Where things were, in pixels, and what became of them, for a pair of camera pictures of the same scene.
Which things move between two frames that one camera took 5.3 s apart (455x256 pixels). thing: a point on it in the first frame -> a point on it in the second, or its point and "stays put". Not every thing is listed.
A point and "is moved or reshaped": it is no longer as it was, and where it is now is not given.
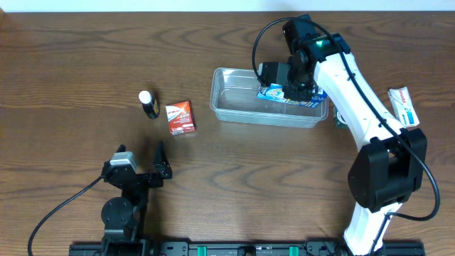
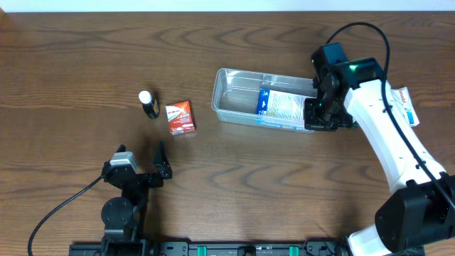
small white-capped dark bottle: [150, 101] stays put
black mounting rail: [237, 249] stays put
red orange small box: [180, 118] stays put
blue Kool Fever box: [276, 92] is moved or reshaped
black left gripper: [141, 176] stays put
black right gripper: [298, 92] -> [320, 124]
